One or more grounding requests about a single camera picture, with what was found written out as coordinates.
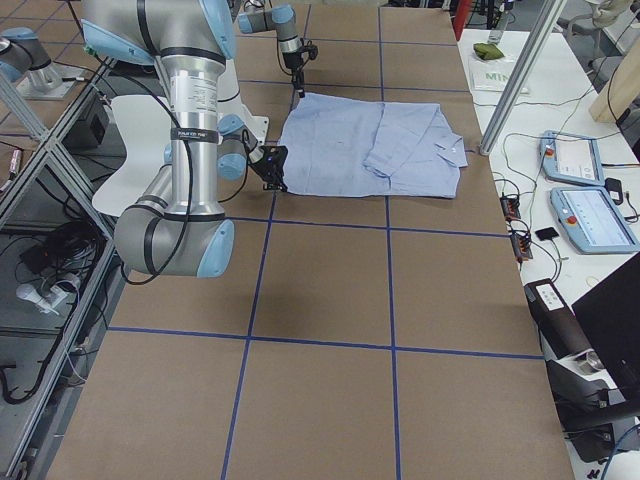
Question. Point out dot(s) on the light blue striped shirt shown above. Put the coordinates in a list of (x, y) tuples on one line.
[(340, 147)]

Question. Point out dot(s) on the orange connector board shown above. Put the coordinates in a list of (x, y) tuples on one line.
[(510, 207)]

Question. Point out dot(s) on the black cylinder device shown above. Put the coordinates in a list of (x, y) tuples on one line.
[(559, 326)]

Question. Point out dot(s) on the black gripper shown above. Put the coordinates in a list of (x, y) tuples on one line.
[(263, 168), (292, 62)]

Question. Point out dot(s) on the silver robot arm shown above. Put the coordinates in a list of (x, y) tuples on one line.
[(281, 19), (177, 226)]

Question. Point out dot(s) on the lower blue teach pendant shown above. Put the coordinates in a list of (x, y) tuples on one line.
[(592, 221)]

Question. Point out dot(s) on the white power strip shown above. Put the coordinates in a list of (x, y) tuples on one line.
[(47, 302)]

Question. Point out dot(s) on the clear plastic bag green print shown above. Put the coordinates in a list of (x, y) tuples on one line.
[(490, 75)]

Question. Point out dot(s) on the black laptop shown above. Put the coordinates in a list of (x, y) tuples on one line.
[(608, 315)]

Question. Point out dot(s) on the blue teach pendant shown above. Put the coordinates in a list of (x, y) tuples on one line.
[(592, 221), (571, 158)]

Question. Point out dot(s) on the aluminium frame post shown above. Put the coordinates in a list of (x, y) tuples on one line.
[(525, 63)]

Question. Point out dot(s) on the upper blue teach pendant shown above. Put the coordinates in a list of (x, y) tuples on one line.
[(571, 158)]

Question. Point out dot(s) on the white moulded chair seat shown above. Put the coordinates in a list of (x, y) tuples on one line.
[(144, 126)]

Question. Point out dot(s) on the olive green pouch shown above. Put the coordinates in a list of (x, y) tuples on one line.
[(487, 51)]

